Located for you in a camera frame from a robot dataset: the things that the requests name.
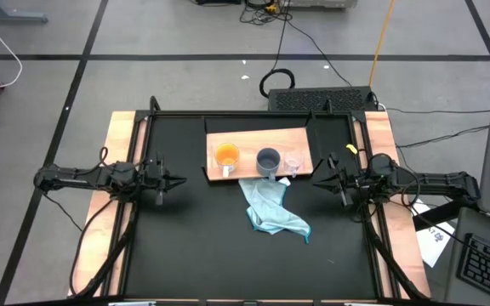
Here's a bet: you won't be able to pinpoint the white paper sheet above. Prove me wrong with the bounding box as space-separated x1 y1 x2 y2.
410 198 457 269

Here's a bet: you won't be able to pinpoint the grey table leg foot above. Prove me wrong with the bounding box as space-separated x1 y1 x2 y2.
0 0 48 25

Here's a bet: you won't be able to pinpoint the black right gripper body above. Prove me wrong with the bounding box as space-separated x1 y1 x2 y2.
328 151 373 208

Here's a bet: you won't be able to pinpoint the wooden shelf black metal frame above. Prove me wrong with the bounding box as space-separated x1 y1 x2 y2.
200 112 323 184

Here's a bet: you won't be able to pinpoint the orange mug white handle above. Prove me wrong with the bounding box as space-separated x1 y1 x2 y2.
214 142 241 179

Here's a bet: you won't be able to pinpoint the yellow cable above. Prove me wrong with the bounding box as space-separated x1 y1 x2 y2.
367 0 396 88

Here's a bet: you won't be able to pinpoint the black keyboard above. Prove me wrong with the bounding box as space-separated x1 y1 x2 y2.
457 232 490 305

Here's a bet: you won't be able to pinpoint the grey mug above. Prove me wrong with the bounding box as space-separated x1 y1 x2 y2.
255 147 282 183

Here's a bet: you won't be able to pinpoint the thin black cable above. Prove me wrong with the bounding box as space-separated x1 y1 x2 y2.
383 106 490 116
287 19 353 88
396 125 490 149

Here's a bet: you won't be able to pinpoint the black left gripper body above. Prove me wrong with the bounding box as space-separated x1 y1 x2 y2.
142 151 169 206

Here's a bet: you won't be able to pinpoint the grey equipment case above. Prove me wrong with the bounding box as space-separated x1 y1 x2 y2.
285 0 359 9

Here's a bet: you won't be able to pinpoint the tangled black cables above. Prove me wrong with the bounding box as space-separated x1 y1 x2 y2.
238 0 293 26

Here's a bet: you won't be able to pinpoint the coiled black cable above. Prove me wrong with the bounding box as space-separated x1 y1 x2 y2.
259 10 296 98

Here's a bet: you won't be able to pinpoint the grey desk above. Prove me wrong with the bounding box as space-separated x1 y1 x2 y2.
442 207 490 306

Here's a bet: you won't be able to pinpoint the light blue cloth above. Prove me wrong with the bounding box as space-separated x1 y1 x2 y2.
238 177 312 246

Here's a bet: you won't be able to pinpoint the black aluminium table frame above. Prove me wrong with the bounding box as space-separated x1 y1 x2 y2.
68 95 432 306

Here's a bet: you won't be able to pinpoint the black desk leg bar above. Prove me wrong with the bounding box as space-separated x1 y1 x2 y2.
413 199 467 233

